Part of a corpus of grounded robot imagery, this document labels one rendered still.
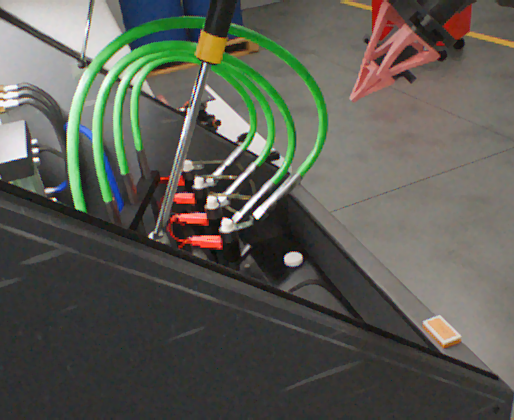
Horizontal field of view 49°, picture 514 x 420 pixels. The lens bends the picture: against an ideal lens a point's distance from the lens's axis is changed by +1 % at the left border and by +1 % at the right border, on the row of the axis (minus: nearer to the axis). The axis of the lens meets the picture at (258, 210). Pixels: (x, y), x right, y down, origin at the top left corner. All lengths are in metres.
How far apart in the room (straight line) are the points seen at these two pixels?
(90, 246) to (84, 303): 0.05
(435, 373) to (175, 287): 0.35
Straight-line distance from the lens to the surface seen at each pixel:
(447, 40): 0.79
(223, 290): 0.48
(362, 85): 1.00
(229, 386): 0.55
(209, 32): 0.41
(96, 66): 0.73
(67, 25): 1.08
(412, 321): 0.91
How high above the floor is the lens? 1.57
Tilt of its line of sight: 32 degrees down
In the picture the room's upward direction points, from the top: 8 degrees counter-clockwise
